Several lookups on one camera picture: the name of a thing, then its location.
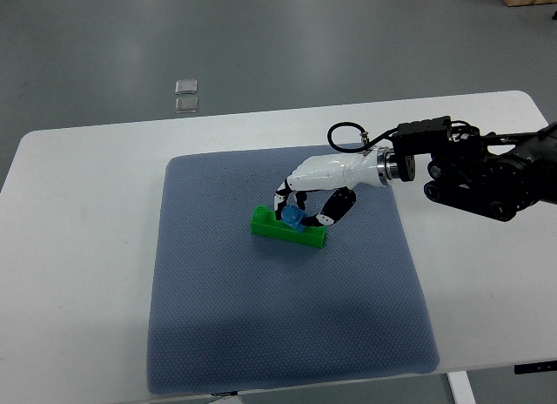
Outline green four-stud toy block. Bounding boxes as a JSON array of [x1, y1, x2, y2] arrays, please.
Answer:
[[251, 205, 326, 248]]

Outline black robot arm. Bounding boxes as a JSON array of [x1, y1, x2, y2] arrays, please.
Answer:
[[387, 116, 556, 222]]

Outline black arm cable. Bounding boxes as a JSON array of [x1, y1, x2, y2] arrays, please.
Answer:
[[327, 122, 399, 153]]

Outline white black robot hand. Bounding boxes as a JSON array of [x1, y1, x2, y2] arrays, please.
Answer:
[[273, 147, 399, 227]]

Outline white table leg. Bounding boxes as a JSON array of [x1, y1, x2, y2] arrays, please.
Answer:
[[446, 371, 476, 404]]

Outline upper metal floor plate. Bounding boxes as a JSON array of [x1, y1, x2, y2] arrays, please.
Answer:
[[175, 78, 198, 95]]

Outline lower metal floor plate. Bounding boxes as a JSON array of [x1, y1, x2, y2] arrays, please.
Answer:
[[175, 96, 198, 113]]

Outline blue toy block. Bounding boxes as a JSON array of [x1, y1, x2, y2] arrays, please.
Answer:
[[281, 205, 306, 232]]

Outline metal floor plate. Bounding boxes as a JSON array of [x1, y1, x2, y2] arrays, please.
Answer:
[[175, 78, 198, 95], [175, 96, 198, 113]]

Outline black table control panel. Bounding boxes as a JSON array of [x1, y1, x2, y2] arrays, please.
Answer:
[[513, 360, 557, 375]]

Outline blue-grey fabric mat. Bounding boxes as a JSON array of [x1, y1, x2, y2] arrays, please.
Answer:
[[147, 146, 440, 394]]

